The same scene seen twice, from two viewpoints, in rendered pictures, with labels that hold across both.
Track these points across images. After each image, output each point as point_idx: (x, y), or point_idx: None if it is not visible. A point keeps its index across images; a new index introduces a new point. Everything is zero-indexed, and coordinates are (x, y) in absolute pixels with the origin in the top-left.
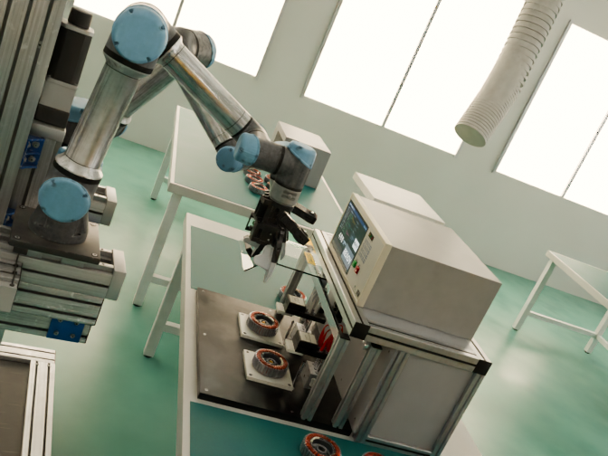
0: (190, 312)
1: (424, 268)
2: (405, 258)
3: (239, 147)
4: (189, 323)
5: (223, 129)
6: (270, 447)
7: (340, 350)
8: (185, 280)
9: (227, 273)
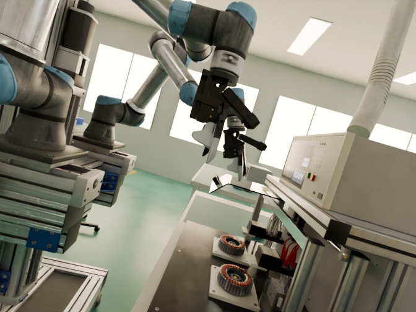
0: (176, 236)
1: (397, 160)
2: (372, 148)
3: (169, 8)
4: (171, 242)
5: (185, 75)
6: None
7: (313, 260)
8: (181, 216)
9: (212, 216)
